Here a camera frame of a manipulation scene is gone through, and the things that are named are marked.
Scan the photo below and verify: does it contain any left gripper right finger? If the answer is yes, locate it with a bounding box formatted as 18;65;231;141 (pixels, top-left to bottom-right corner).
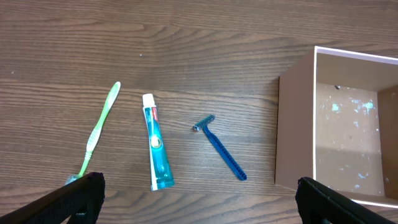
295;177;394;224

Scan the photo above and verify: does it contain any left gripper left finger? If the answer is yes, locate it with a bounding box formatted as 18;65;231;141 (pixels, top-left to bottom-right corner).
1;172;105;223

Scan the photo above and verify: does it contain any green toothbrush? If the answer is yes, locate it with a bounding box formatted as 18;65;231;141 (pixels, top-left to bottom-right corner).
65;82;121;185

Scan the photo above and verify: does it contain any teal toothpaste tube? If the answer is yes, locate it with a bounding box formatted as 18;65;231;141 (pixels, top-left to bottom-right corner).
142;93;175;191

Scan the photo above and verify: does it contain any blue disposable razor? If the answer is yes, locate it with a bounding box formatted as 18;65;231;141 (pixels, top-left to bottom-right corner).
193;114;247;181

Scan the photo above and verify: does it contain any white open cardboard box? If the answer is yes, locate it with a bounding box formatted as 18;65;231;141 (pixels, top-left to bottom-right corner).
275;46;397;208

